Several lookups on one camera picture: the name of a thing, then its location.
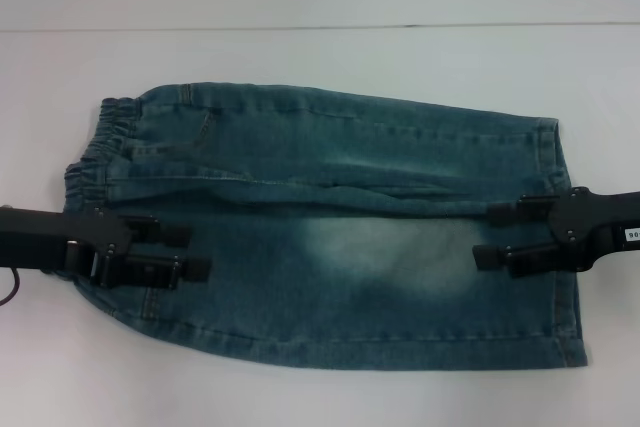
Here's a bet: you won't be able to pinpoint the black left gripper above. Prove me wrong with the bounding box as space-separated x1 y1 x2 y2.
0 209 213 291

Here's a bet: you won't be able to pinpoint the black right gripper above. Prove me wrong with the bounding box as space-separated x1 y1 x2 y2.
472 186 640 279

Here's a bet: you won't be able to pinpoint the blue denim shorts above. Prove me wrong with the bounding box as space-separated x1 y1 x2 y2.
63 80 590 367

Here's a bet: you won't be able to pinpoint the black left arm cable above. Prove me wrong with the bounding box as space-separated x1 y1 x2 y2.
0 268 24 306

